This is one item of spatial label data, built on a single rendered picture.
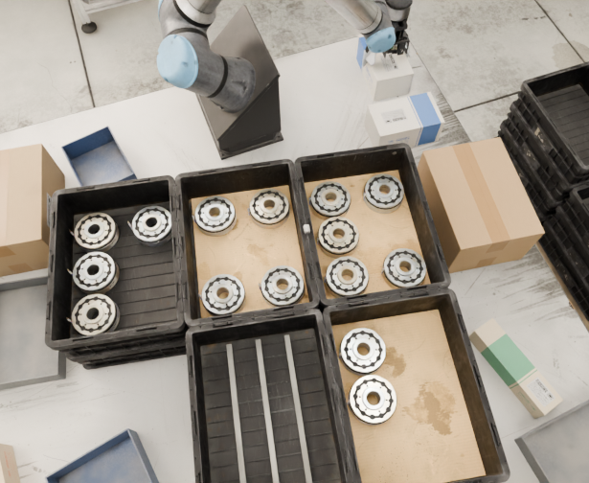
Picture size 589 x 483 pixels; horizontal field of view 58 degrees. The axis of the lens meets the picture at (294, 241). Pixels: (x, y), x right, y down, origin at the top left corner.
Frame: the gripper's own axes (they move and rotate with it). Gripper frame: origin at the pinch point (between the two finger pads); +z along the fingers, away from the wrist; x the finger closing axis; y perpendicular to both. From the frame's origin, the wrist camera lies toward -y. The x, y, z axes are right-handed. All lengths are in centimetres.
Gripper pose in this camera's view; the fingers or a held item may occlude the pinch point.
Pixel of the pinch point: (384, 59)
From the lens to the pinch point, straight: 182.5
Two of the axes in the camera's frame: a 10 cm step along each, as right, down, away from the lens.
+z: 0.1, 4.4, 9.0
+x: 9.7, -2.2, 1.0
